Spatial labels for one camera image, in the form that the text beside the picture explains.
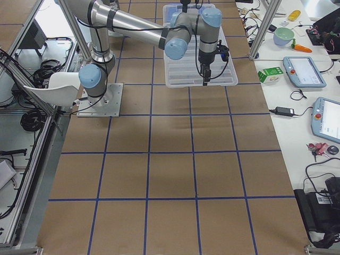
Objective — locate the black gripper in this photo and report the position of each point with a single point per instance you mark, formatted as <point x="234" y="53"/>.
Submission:
<point x="206" y="58"/>

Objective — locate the green white carton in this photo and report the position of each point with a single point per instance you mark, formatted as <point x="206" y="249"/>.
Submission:
<point x="271" y="74"/>

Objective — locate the black power adapter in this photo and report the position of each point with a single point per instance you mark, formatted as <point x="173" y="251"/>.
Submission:
<point x="284" y="111"/>

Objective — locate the green bowl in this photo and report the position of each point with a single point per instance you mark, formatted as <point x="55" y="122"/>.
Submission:
<point x="283" y="36"/>

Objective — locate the toy carrot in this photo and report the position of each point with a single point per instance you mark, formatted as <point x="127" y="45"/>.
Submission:
<point x="299" y="47"/>

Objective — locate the blue teach pendant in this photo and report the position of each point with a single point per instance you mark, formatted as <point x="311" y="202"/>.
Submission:
<point x="325" y="119"/>
<point x="302" y="72"/>

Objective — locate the yellow toy corn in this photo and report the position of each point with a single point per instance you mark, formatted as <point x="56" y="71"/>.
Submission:
<point x="293" y="16"/>

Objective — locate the red keys bundle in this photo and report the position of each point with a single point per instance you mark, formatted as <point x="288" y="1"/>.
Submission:
<point x="317" y="149"/>

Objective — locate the white chair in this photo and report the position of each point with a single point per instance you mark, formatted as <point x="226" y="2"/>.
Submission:
<point x="62" y="89"/>

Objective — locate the black computer mouse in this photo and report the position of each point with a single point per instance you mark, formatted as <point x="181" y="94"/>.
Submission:
<point x="332" y="150"/>

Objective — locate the aluminium frame post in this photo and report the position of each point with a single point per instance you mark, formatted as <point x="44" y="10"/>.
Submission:
<point x="266" y="22"/>

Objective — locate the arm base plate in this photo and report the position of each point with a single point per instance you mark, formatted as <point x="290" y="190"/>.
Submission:
<point x="108" y="106"/>

